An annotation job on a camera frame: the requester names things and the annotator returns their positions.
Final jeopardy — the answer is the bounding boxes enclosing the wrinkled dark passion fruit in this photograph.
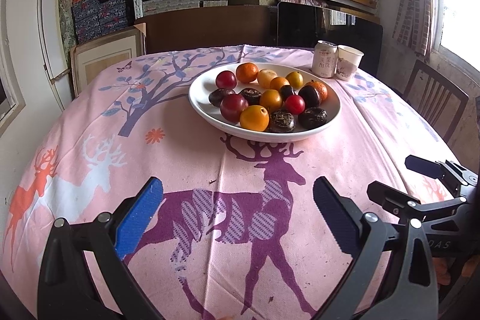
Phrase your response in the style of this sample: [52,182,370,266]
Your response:
[298,107,328,130]

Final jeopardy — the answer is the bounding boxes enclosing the large orange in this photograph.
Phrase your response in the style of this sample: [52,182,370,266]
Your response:
[239,105,269,132]

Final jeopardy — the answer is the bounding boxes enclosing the small orange tangerine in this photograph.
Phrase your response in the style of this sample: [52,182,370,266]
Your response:
[259,89,283,113]

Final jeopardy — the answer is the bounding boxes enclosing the small yellow fruit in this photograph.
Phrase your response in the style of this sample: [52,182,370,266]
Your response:
[286,71,304,90]

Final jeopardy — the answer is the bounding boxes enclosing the small orange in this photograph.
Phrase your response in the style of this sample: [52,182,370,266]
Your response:
[269,76,290,91]

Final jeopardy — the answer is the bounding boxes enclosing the dark water chestnut front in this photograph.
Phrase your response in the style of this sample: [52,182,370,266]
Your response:
[208,88,235,107]

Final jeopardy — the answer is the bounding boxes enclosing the yellow round pear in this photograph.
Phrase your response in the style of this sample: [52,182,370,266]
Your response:
[257,69,278,89]

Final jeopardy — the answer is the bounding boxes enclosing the red plum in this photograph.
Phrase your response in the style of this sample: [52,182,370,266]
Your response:
[220,93,248,123]
[215,71,237,89]

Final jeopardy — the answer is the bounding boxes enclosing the wooden chair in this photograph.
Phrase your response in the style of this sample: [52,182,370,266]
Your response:
[402,60,470,143]

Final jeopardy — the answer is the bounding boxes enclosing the orange tangerine with stem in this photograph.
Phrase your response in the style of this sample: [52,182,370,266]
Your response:
[306,80,328,102]

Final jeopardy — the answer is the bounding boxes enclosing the white paper cup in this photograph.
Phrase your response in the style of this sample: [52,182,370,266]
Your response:
[336,45,364,81]

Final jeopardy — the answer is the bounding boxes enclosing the white oval plate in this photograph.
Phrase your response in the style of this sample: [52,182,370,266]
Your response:
[189,63,341,143]

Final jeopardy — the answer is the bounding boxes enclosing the white beverage can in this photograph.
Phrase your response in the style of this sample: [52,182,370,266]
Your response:
[312,40,338,78]

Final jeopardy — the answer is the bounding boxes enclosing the red plum on plate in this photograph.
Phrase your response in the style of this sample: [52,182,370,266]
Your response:
[220,93,248,123]

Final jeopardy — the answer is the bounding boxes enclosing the framed picture leaning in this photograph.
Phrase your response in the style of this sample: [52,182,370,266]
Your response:
[70,23,146,97]

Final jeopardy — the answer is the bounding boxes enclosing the dark wooden cabinet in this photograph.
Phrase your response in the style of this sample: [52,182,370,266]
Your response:
[135,6,278,54]

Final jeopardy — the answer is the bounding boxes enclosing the stack of patterned boxes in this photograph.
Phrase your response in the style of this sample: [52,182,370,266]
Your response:
[72,0,132,44]

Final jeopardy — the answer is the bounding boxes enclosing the window with white frame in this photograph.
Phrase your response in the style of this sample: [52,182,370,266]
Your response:
[1,0,25,135]

